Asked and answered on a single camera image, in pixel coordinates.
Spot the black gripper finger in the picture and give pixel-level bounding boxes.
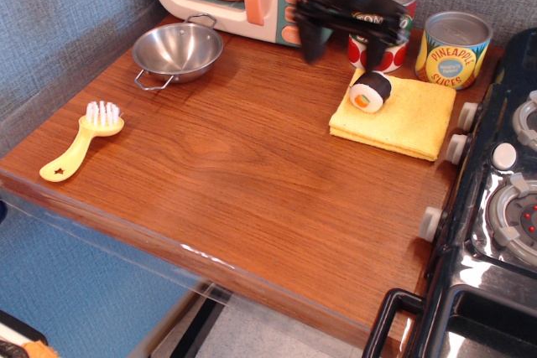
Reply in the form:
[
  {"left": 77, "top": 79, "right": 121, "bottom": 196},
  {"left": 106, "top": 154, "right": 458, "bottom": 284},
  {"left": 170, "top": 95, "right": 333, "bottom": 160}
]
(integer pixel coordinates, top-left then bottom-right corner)
[
  {"left": 298, "top": 15, "right": 332, "bottom": 63},
  {"left": 365, "top": 36, "right": 390, "bottom": 73}
]

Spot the toy sushi roll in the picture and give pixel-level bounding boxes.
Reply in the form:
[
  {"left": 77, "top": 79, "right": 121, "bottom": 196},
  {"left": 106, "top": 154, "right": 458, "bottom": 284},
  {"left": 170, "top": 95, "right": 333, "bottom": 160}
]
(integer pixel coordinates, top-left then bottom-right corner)
[{"left": 349, "top": 71, "right": 393, "bottom": 113}]

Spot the yellow folded napkin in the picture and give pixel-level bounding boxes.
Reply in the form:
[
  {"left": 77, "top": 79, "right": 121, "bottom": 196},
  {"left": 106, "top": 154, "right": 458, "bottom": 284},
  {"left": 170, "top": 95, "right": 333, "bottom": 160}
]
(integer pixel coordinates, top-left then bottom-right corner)
[{"left": 329, "top": 76, "right": 456, "bottom": 162}]

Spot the tomato sauce toy can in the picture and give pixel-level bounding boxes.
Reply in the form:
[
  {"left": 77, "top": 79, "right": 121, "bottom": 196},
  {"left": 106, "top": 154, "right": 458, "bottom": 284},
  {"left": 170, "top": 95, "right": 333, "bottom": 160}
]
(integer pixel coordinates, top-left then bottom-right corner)
[{"left": 347, "top": 0, "right": 418, "bottom": 73}]

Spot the pineapple slices toy can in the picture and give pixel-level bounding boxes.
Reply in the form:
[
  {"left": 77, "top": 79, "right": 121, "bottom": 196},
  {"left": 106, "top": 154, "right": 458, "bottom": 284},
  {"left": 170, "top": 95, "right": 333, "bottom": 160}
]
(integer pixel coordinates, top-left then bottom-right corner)
[{"left": 414, "top": 11, "right": 493, "bottom": 91}]

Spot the grey stove knob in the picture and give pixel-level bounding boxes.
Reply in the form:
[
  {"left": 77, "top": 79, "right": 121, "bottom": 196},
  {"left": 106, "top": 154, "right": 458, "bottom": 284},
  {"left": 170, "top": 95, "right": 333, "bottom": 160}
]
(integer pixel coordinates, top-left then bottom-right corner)
[
  {"left": 446, "top": 134, "right": 467, "bottom": 165},
  {"left": 419, "top": 206, "right": 443, "bottom": 242},
  {"left": 457, "top": 102, "right": 480, "bottom": 132}
]

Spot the yellow dish brush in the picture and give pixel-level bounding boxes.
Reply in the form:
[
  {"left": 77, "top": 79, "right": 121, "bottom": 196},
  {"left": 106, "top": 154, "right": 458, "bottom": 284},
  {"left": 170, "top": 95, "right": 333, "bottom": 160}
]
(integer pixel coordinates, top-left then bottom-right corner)
[{"left": 39, "top": 101, "right": 124, "bottom": 183}]

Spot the black toy stove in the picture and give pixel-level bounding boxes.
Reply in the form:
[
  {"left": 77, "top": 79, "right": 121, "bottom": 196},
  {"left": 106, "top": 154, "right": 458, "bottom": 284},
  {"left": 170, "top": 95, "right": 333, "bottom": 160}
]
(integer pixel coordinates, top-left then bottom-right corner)
[{"left": 363, "top": 29, "right": 536, "bottom": 357}]

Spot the small steel bowl with handles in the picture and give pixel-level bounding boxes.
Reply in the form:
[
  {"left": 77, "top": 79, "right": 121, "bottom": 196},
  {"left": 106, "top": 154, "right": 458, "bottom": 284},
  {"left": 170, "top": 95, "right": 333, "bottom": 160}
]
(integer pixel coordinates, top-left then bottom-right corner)
[{"left": 132, "top": 13, "right": 224, "bottom": 91}]

